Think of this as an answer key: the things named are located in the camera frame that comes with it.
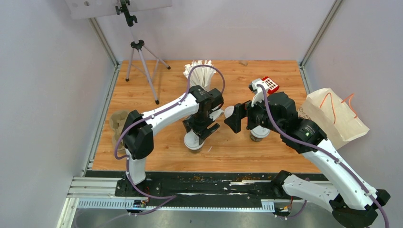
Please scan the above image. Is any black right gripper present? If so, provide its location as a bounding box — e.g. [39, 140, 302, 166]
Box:
[224, 92, 283, 134]

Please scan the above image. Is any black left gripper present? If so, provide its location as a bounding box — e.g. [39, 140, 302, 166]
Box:
[184, 113, 221, 146]

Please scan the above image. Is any white coffee cup lid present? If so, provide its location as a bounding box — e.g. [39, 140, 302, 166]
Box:
[184, 131, 204, 149]

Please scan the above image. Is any brown cup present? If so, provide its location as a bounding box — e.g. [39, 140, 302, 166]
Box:
[249, 133, 263, 142]
[188, 147, 202, 153]

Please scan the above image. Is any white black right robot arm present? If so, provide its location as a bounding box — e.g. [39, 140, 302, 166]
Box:
[225, 92, 391, 228]

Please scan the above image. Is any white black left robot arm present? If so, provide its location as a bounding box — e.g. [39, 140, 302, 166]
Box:
[118, 85, 224, 196]

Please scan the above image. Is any paper takeout bag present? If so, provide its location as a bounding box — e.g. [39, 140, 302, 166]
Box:
[298, 88, 369, 150]

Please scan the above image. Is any red white toy block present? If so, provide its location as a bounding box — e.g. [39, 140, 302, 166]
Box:
[262, 76, 279, 95]

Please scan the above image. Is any white cup of straws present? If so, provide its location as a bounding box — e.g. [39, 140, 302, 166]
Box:
[183, 60, 216, 91]

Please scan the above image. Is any cardboard cup carrier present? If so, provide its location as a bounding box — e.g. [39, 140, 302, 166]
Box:
[109, 110, 129, 149]

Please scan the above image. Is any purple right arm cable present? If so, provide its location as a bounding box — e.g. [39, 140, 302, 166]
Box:
[256, 83, 391, 228]

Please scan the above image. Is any camera tripod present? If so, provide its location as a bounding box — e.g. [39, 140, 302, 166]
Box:
[115, 0, 171, 105]

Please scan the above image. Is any aluminium rail frame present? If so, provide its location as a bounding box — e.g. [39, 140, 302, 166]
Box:
[57, 176, 355, 228]

